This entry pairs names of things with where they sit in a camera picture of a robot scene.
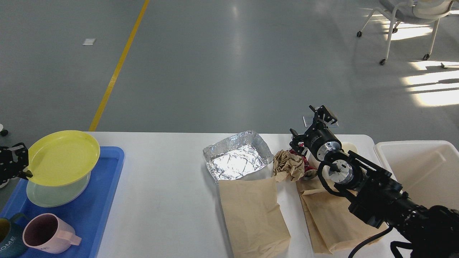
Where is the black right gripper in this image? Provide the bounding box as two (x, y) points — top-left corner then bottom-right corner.
(289, 105), (342, 161)

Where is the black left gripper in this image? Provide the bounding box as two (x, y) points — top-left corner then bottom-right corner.
(0, 143), (33, 183)

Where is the yellow plastic plate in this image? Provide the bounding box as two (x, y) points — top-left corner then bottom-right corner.
(27, 130), (101, 187)

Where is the pink mug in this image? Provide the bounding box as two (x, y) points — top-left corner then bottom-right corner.
(22, 213), (82, 254)

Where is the teal mug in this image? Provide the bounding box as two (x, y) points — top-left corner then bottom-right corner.
(0, 212), (29, 258)

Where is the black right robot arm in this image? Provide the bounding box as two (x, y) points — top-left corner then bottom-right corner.
(289, 105), (459, 258)

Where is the black white sneaker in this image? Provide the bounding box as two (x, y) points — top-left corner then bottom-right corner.
(0, 179), (10, 189)

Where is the chair caster leg left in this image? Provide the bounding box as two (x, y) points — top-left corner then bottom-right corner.
(0, 124), (9, 137)

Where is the pale green plate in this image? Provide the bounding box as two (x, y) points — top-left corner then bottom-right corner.
(26, 173), (91, 207)

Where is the white paper cup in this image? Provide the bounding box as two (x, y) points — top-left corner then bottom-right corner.
(342, 142), (359, 154)

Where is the crumpled brown paper ball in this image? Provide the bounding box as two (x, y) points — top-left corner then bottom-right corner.
(273, 150), (305, 182)

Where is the crushed red can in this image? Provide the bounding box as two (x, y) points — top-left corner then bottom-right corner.
(288, 142), (317, 180)

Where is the aluminium foil tray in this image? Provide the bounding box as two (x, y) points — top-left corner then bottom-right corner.
(202, 130), (274, 183)

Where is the blue plastic tray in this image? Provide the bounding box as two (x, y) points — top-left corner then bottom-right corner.
(1, 146), (124, 258)

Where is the brown paper bag right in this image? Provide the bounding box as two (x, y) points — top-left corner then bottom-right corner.
(296, 178), (388, 255)

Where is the flat brown paper bag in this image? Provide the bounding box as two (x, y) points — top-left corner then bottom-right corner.
(219, 177), (291, 258)

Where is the white plastic bin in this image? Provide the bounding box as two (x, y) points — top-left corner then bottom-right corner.
(374, 140), (459, 210)

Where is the white office chair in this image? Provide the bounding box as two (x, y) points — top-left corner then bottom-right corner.
(356, 0), (455, 66)

